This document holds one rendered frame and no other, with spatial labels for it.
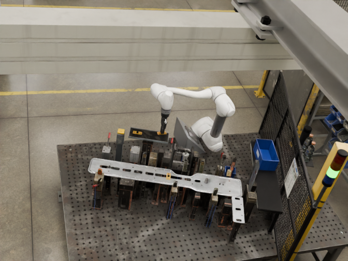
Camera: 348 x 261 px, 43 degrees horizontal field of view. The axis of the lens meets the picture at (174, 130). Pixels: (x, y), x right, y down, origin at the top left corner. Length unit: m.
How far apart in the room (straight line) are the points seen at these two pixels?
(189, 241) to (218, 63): 3.03
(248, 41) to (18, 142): 4.92
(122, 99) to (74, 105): 0.70
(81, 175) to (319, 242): 2.28
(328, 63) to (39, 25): 0.55
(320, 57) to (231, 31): 0.20
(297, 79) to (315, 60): 5.38
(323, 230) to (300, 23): 3.62
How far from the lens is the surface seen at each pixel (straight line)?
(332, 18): 0.90
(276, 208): 3.98
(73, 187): 4.23
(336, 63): 0.88
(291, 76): 6.40
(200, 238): 3.98
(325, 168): 3.33
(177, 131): 4.77
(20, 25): 0.90
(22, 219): 4.93
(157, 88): 3.91
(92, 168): 3.99
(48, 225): 4.86
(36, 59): 0.94
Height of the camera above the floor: 3.80
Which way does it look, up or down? 39 degrees down
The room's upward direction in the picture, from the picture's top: 11 degrees clockwise
